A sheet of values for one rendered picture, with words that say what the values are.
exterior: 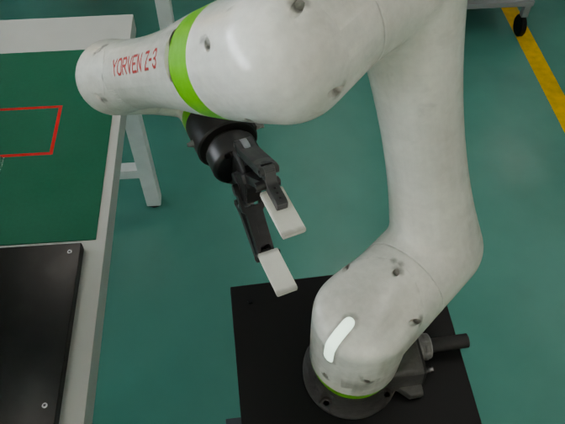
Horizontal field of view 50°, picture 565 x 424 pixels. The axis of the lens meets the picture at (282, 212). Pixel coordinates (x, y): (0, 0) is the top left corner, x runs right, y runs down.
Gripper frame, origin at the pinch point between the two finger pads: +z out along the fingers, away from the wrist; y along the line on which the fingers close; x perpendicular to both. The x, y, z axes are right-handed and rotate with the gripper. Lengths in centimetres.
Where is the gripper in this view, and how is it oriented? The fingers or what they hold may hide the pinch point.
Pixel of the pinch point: (287, 258)
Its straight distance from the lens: 77.1
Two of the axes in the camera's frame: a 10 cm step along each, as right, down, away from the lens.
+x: -9.1, 3.0, -2.8
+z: 4.0, 7.4, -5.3
